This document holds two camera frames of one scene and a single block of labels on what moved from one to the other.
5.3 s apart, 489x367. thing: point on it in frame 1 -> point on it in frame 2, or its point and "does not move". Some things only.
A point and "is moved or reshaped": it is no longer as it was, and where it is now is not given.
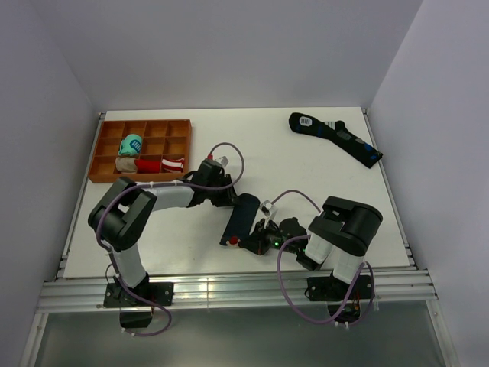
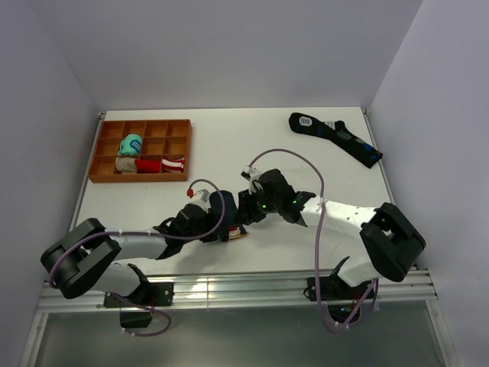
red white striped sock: [173, 165] does not move
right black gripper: [257, 243] -> [247, 210]
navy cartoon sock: [241, 219] is moved or reshaped
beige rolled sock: [126, 165] does not move
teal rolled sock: [130, 145] does not move
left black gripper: [227, 200] -> [211, 222]
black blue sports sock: [337, 132] does not move
